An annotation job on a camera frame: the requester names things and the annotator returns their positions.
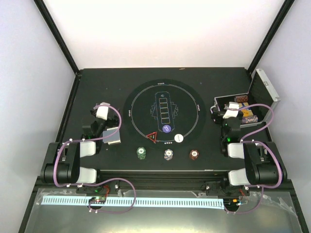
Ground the purple round button chip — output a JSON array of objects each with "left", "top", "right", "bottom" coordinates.
[{"left": 162, "top": 125, "right": 172, "bottom": 133}]

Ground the green poker chip stack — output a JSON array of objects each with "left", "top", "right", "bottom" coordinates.
[{"left": 137, "top": 147, "right": 146, "bottom": 160}]

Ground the purple chip row in case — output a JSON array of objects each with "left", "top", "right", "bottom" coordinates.
[{"left": 242, "top": 115, "right": 258, "bottom": 125}]

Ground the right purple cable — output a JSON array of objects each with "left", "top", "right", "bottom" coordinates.
[{"left": 225, "top": 103, "right": 285, "bottom": 215}]

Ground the red triangular marker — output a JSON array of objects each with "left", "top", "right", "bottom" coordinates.
[{"left": 146, "top": 132, "right": 157, "bottom": 143}]

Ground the white dealer button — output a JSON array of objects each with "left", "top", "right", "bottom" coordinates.
[{"left": 174, "top": 134, "right": 184, "bottom": 143}]

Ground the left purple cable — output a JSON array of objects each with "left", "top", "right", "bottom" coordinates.
[{"left": 53, "top": 103, "right": 136, "bottom": 214}]

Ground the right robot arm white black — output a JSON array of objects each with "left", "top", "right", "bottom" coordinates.
[{"left": 210, "top": 105, "right": 288, "bottom": 196}]

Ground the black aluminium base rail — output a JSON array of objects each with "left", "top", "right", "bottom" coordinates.
[{"left": 75, "top": 169, "right": 251, "bottom": 195}]

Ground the brown poker chip stack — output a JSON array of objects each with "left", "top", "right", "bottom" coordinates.
[{"left": 190, "top": 150, "right": 199, "bottom": 160}]

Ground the brown chip row in case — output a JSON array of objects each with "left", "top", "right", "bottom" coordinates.
[{"left": 234, "top": 95, "right": 248, "bottom": 103}]

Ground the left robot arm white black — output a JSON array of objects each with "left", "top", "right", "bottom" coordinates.
[{"left": 40, "top": 103, "right": 122, "bottom": 194}]

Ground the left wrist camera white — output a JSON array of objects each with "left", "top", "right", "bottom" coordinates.
[{"left": 93, "top": 102, "right": 110, "bottom": 120}]

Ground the round black poker mat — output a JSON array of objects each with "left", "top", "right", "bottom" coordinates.
[{"left": 122, "top": 79, "right": 207, "bottom": 149}]

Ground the white perforated strip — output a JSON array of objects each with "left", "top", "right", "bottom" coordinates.
[{"left": 41, "top": 196, "right": 224, "bottom": 210}]

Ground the purple cable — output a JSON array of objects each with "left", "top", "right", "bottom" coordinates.
[
  {"left": 225, "top": 103, "right": 285, "bottom": 215},
  {"left": 53, "top": 103, "right": 136, "bottom": 214}
]

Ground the aluminium poker case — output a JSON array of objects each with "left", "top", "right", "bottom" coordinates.
[{"left": 213, "top": 68, "right": 280, "bottom": 128}]

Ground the blue playing card deck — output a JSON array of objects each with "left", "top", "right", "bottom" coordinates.
[{"left": 102, "top": 127, "right": 121, "bottom": 145}]

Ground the orange yellow card box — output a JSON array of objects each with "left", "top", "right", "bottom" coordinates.
[{"left": 242, "top": 108, "right": 254, "bottom": 117}]

